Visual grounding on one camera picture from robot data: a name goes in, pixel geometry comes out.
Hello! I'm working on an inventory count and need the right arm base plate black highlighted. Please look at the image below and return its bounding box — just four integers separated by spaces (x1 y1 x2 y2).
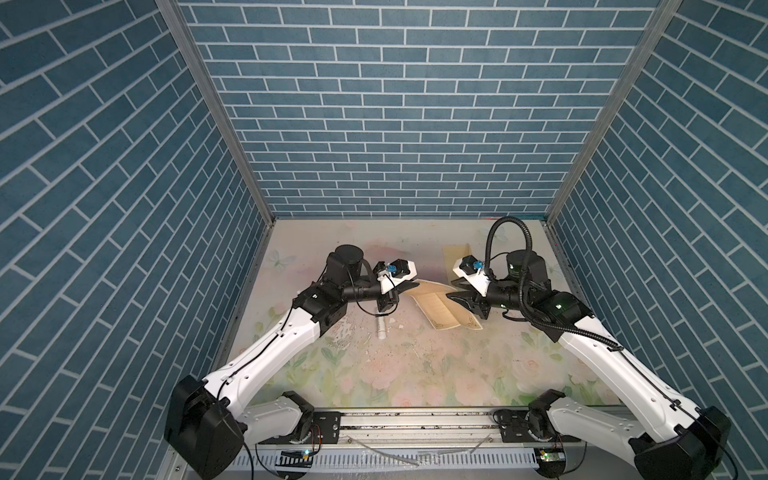
491 408 581 444

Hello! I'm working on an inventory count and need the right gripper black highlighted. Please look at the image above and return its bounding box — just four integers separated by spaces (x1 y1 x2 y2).
445 273 530 318

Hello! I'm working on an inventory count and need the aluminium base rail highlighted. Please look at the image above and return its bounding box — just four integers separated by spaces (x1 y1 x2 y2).
213 408 632 479

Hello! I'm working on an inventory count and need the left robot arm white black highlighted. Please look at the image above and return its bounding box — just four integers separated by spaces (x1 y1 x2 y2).
163 244 418 479

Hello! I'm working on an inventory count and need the controller board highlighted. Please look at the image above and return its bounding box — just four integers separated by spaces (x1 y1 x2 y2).
275 450 316 470
535 449 567 464

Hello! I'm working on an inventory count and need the right controller board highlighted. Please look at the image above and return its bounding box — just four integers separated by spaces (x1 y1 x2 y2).
535 449 567 464

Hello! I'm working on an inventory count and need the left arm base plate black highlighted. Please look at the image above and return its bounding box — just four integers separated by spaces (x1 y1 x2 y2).
262 411 342 445

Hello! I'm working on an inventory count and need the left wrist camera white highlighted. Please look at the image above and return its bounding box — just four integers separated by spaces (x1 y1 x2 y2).
373 259 417 294

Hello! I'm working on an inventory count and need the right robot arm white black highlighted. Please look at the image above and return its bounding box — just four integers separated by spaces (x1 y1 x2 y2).
448 250 732 479

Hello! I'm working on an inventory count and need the left controller board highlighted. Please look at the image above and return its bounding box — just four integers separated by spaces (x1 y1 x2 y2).
275 450 316 470

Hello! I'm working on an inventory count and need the beige letter paper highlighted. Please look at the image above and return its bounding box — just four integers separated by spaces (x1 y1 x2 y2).
405 280 483 331

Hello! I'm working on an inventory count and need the yellow envelope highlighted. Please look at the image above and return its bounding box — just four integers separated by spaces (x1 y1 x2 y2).
442 243 472 283

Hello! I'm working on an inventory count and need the white glue stick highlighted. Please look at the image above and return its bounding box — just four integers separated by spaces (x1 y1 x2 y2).
377 317 387 340

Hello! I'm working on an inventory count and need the left black camera cable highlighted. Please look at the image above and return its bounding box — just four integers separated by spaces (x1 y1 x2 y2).
350 269 402 319

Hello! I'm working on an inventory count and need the right black corrugated cable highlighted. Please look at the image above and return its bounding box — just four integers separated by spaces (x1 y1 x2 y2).
483 215 625 352

